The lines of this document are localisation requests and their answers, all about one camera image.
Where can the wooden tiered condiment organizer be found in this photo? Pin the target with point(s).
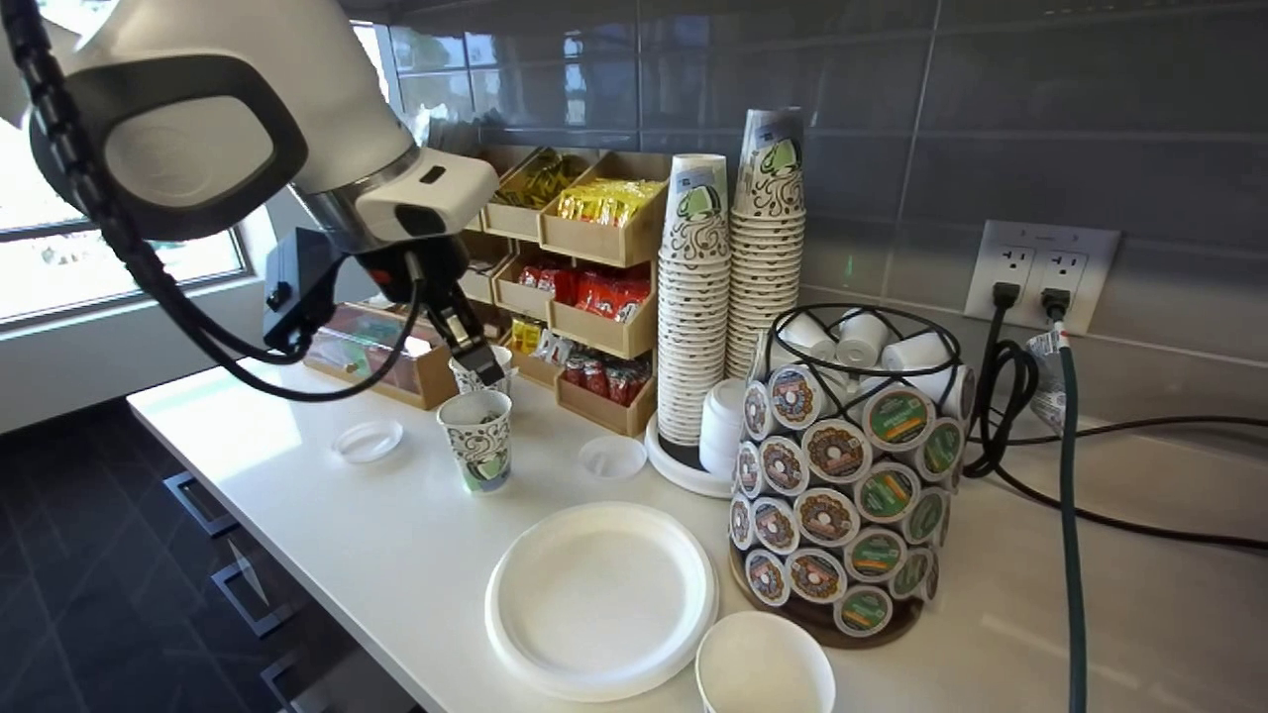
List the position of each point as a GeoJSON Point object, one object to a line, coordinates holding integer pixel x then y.
{"type": "Point", "coordinates": [601, 244]}

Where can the paper cup stack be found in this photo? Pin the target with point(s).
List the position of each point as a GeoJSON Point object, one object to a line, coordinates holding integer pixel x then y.
{"type": "Point", "coordinates": [769, 250]}
{"type": "Point", "coordinates": [694, 318]}

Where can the white wall outlet plate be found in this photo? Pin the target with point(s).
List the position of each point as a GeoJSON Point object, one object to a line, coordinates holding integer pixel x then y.
{"type": "Point", "coordinates": [1083, 264]}

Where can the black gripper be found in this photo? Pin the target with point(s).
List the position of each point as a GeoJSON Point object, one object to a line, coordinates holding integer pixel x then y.
{"type": "Point", "coordinates": [418, 269]}

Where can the green label coffee pod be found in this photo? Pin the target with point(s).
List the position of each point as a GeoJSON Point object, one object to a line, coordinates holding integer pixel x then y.
{"type": "Point", "coordinates": [896, 417]}
{"type": "Point", "coordinates": [875, 555]}
{"type": "Point", "coordinates": [891, 495]}
{"type": "Point", "coordinates": [861, 612]}
{"type": "Point", "coordinates": [930, 517]}
{"type": "Point", "coordinates": [941, 451]}
{"type": "Point", "coordinates": [913, 576]}

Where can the wooden tea bag box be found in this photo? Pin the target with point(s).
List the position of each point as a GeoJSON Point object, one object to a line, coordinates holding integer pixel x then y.
{"type": "Point", "coordinates": [358, 347]}

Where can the green yellow sachet pile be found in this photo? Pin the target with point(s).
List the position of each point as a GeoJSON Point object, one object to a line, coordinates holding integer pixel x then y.
{"type": "Point", "coordinates": [539, 180]}

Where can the white plastic cup lid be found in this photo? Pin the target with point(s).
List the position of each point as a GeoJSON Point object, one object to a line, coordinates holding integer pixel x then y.
{"type": "Point", "coordinates": [612, 459]}
{"type": "Point", "coordinates": [371, 443]}

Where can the small white paper bowl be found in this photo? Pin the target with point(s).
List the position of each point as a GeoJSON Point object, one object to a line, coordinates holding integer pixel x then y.
{"type": "Point", "coordinates": [764, 666]}

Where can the large white paper plate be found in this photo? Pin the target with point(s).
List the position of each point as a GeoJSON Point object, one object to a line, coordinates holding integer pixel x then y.
{"type": "Point", "coordinates": [601, 602]}

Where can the black power plug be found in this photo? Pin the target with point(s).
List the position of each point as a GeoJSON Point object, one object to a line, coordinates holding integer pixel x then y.
{"type": "Point", "coordinates": [1054, 302]}
{"type": "Point", "coordinates": [1009, 297]}

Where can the red sachet pile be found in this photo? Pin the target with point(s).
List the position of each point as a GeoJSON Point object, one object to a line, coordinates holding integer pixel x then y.
{"type": "Point", "coordinates": [539, 275]}
{"type": "Point", "coordinates": [612, 297]}

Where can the plain white coffee pod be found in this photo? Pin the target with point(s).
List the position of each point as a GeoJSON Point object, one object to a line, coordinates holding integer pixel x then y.
{"type": "Point", "coordinates": [801, 336]}
{"type": "Point", "coordinates": [954, 392]}
{"type": "Point", "coordinates": [917, 355]}
{"type": "Point", "coordinates": [861, 332]}

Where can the orange donut coffee pod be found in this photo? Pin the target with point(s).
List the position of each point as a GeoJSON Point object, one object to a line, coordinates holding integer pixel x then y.
{"type": "Point", "coordinates": [765, 576]}
{"type": "Point", "coordinates": [776, 526]}
{"type": "Point", "coordinates": [749, 468]}
{"type": "Point", "coordinates": [784, 464]}
{"type": "Point", "coordinates": [741, 520]}
{"type": "Point", "coordinates": [797, 397]}
{"type": "Point", "coordinates": [758, 411]}
{"type": "Point", "coordinates": [830, 517]}
{"type": "Point", "coordinates": [839, 454]}
{"type": "Point", "coordinates": [814, 576]}

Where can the dark base cabinet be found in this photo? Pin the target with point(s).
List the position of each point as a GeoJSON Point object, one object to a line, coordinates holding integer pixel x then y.
{"type": "Point", "coordinates": [224, 541]}

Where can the white lid stack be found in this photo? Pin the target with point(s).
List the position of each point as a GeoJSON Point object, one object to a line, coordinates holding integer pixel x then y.
{"type": "Point", "coordinates": [719, 425]}

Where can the white round tray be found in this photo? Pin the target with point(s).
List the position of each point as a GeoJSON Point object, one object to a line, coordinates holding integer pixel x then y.
{"type": "Point", "coordinates": [675, 468]}

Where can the yellow sachet bundle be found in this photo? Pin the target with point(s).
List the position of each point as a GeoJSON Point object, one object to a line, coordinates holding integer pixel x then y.
{"type": "Point", "coordinates": [521, 337]}

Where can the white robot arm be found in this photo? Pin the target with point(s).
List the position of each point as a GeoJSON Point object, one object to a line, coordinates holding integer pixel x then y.
{"type": "Point", "coordinates": [262, 64]}

